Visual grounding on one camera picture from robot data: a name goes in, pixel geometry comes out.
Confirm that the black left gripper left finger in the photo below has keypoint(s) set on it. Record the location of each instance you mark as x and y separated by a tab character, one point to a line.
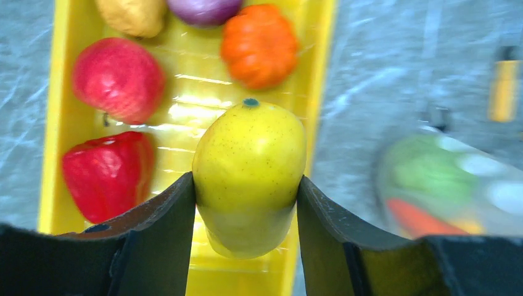
144	251

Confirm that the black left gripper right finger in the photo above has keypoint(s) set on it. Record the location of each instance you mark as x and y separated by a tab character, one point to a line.
345	255

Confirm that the orange carrot with green top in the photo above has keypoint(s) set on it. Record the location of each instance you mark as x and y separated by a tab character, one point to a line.
418	222

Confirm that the clear dotted zip bag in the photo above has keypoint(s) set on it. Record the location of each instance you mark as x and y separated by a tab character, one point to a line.
496	205

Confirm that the green cabbage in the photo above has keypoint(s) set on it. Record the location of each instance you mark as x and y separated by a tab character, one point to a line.
418	164

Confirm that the red bell pepper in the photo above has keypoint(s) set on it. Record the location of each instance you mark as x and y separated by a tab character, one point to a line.
109	176

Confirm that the red apple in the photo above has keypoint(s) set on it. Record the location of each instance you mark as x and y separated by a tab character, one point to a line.
120	78

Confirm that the orange pumpkin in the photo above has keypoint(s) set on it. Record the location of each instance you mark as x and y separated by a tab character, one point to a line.
259	47

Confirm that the brown potato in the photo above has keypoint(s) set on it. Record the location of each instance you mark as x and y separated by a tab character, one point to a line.
139	18

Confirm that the small yellow screwdriver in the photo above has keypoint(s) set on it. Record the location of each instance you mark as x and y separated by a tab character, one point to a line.
505	85

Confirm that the purple onion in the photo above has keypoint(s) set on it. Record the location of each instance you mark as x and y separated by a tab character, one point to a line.
205	13

